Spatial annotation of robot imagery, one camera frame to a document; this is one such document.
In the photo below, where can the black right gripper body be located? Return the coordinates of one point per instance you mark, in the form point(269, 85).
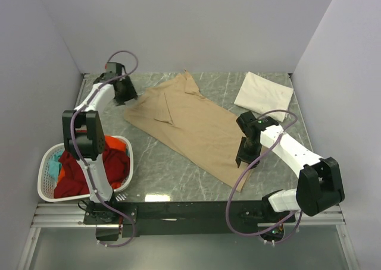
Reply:
point(248, 151)

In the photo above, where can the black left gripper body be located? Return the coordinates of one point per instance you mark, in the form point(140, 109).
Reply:
point(128, 92)

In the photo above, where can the beige t shirt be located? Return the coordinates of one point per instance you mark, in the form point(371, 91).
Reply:
point(179, 116)

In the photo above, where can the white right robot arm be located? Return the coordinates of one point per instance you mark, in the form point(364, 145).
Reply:
point(319, 179)

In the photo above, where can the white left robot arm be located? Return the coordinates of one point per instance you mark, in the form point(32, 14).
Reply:
point(84, 137)

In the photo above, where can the folded white t shirt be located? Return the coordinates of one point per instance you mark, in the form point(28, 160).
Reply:
point(260, 95)

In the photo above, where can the orange t shirt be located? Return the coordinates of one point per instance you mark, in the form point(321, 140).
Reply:
point(71, 179)

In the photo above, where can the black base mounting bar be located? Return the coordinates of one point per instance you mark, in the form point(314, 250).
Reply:
point(180, 218)

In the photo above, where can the teal t shirt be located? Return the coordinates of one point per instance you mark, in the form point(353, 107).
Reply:
point(54, 166)

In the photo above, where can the white perforated laundry basket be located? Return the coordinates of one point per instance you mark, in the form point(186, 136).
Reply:
point(46, 185)

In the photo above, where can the aluminium frame rail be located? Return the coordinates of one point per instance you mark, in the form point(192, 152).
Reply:
point(50, 215)

